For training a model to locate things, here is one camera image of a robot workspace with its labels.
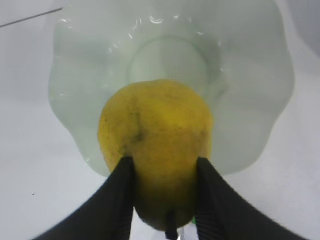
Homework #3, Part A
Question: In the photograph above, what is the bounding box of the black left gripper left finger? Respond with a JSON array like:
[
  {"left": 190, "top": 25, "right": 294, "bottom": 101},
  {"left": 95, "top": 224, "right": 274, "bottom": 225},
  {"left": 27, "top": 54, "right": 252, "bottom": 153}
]
[{"left": 35, "top": 157, "right": 135, "bottom": 240}]

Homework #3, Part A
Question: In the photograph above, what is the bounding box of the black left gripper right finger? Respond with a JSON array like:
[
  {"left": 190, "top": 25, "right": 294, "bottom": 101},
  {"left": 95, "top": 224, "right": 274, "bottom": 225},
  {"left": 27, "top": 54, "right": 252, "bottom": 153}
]
[{"left": 195, "top": 157, "right": 295, "bottom": 240}]

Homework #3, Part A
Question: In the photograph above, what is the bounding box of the yellow pear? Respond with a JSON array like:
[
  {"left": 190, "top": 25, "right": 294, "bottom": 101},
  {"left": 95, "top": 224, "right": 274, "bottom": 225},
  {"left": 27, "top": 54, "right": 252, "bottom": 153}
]
[{"left": 97, "top": 79, "right": 214, "bottom": 231}]

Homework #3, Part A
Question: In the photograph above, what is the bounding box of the green wavy glass plate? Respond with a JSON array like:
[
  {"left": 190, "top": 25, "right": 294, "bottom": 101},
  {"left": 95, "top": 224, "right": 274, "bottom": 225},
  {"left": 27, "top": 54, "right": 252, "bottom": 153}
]
[{"left": 47, "top": 0, "right": 296, "bottom": 177}]

